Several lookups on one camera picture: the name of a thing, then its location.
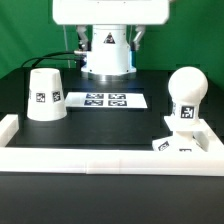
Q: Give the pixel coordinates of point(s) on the white marker sheet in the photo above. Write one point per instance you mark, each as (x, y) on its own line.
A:
(105, 100)

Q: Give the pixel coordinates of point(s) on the white lamp shade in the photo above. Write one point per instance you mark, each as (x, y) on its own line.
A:
(46, 99)

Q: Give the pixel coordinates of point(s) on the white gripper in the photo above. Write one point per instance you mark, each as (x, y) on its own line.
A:
(110, 12)

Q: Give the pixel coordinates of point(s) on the white U-shaped fence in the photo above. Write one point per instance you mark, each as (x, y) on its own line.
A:
(43, 160)

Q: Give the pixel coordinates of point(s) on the white lamp bulb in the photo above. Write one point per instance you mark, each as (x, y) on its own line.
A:
(187, 87)

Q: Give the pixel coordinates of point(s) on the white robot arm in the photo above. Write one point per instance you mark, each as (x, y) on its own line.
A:
(110, 31)

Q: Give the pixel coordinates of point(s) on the white lamp base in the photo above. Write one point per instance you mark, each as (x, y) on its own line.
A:
(187, 136)

